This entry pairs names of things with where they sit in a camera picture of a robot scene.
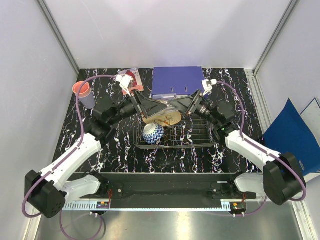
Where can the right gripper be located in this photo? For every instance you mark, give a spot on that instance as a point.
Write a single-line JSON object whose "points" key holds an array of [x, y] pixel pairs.
{"points": [[185, 104]]}

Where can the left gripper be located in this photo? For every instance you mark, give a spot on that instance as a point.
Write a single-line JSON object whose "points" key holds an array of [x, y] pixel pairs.
{"points": [[147, 107]]}

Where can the cream floral plate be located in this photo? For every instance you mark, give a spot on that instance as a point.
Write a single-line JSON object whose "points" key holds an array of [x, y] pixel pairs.
{"points": [[165, 120]]}

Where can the blue white patterned bowl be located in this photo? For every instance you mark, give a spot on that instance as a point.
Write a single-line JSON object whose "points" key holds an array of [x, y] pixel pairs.
{"points": [[152, 133]]}

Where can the lavender plastic cup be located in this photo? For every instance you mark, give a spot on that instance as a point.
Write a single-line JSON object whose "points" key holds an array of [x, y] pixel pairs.
{"points": [[88, 101]]}

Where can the clear glass tumbler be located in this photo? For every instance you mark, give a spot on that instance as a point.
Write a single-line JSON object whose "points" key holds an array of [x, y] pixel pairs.
{"points": [[169, 108]]}

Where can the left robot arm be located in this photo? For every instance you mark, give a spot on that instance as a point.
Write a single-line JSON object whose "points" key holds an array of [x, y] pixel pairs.
{"points": [[50, 190]]}

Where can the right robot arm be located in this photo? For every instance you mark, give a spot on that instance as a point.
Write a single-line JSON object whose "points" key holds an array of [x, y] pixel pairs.
{"points": [[281, 178]]}

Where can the red illustrated booklet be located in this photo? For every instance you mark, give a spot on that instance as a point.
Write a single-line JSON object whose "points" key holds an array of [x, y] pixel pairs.
{"points": [[136, 84]]}

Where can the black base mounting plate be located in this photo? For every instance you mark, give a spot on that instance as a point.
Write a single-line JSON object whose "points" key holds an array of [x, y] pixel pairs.
{"points": [[167, 191]]}

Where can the blue folder outside cell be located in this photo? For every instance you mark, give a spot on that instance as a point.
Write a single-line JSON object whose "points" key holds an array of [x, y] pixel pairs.
{"points": [[298, 133]]}

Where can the blue ring binder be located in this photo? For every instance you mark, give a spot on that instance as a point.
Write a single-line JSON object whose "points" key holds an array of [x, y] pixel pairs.
{"points": [[168, 82]]}

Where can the black wire dish rack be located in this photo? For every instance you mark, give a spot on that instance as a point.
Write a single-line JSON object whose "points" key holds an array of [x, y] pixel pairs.
{"points": [[191, 132]]}

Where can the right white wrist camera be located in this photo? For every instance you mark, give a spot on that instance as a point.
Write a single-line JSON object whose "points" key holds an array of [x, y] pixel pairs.
{"points": [[208, 85]]}

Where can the white cable duct rail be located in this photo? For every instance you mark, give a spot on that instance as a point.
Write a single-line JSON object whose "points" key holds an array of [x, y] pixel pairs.
{"points": [[87, 206]]}

